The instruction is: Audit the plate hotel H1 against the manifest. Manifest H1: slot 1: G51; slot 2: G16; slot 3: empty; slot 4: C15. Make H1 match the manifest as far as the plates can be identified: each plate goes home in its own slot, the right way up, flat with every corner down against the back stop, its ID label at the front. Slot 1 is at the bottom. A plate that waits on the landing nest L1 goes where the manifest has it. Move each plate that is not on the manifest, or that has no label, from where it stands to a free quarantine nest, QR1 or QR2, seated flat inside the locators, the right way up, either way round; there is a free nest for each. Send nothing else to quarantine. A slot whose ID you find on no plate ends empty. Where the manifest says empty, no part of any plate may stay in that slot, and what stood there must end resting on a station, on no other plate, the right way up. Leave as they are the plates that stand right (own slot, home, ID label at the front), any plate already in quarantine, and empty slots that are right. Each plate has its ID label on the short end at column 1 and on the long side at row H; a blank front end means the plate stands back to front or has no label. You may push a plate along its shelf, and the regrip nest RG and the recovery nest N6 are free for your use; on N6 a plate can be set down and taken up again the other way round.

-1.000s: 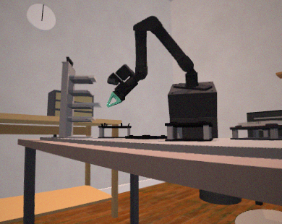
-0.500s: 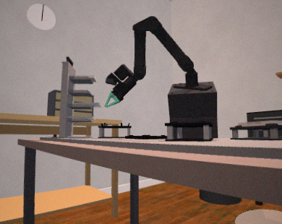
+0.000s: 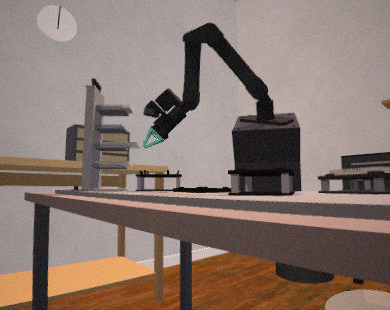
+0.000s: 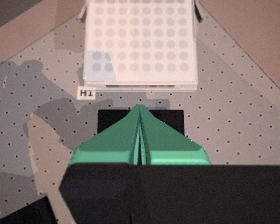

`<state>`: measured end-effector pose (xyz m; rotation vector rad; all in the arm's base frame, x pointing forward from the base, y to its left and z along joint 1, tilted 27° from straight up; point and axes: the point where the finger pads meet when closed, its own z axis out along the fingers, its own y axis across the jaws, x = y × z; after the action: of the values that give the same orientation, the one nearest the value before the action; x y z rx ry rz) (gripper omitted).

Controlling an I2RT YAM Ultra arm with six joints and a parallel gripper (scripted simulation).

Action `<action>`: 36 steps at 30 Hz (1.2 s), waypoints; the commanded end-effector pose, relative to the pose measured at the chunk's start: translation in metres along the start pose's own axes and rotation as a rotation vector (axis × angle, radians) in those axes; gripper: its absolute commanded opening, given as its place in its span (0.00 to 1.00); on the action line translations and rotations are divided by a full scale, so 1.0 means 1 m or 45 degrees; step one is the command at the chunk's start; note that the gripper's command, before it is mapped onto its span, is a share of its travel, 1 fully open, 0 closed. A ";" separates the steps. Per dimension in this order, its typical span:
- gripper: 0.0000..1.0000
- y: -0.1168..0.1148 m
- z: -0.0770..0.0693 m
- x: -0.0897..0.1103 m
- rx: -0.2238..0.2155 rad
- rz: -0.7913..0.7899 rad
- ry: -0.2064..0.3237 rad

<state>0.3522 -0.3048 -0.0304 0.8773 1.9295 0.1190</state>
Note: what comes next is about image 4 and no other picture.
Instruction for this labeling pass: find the white multi-well plate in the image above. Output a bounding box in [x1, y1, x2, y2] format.
[83, 0, 198, 92]

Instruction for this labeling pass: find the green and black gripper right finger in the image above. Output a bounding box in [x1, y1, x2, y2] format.
[140, 104, 211, 165]

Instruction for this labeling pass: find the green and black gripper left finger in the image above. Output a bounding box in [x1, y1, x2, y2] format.
[67, 105, 140, 167]

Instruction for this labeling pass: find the grey slotted plate rack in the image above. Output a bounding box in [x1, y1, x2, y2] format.
[79, 0, 205, 33]

